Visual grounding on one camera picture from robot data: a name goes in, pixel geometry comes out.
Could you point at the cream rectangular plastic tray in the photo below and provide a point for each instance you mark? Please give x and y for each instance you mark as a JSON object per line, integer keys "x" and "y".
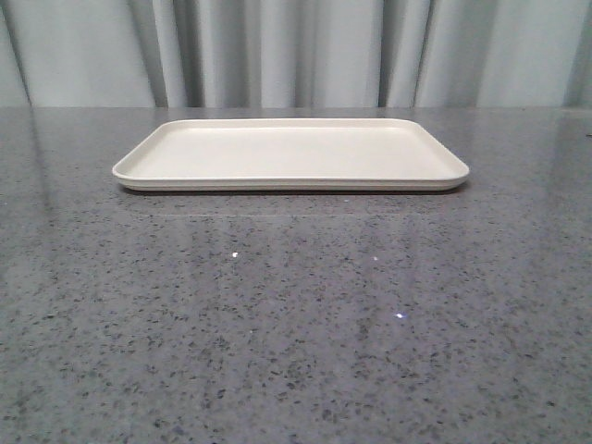
{"x": 291, "y": 154}

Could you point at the pale grey pleated curtain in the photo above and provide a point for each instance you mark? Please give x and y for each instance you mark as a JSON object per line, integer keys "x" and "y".
{"x": 279, "y": 54}

